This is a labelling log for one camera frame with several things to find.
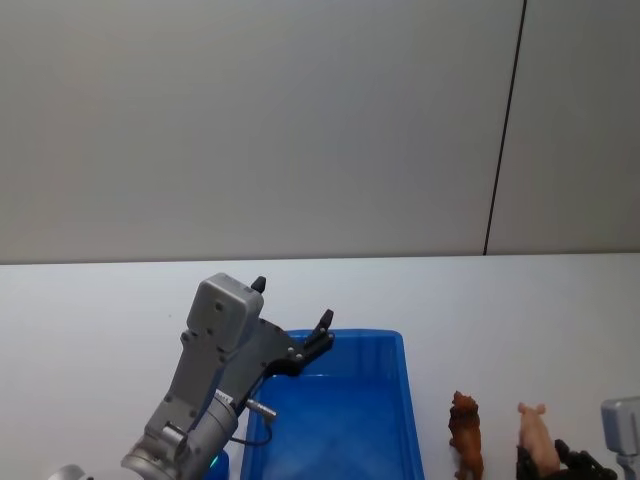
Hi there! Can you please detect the thin dark cable silver plug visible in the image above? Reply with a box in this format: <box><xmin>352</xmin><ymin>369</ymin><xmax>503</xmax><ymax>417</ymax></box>
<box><xmin>230</xmin><ymin>396</ymin><xmax>279</xmax><ymax>447</ymax></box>

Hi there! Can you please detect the blue plastic bin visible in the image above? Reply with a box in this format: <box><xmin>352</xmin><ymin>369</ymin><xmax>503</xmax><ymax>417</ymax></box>
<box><xmin>239</xmin><ymin>327</ymin><xmax>427</xmax><ymax>480</ymax></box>

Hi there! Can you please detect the brown lion toy figure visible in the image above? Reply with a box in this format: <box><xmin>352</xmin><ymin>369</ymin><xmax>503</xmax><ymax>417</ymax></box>
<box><xmin>447</xmin><ymin>390</ymin><xmax>486</xmax><ymax>480</ymax></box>

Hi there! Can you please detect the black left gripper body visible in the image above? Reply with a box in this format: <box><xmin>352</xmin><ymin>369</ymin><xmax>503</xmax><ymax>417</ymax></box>
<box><xmin>215</xmin><ymin>316</ymin><xmax>307</xmax><ymax>410</ymax></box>

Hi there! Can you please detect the pink pig toy figure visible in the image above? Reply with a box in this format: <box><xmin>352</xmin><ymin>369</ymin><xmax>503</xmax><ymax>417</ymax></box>
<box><xmin>515</xmin><ymin>401</ymin><xmax>562</xmax><ymax>474</ymax></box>

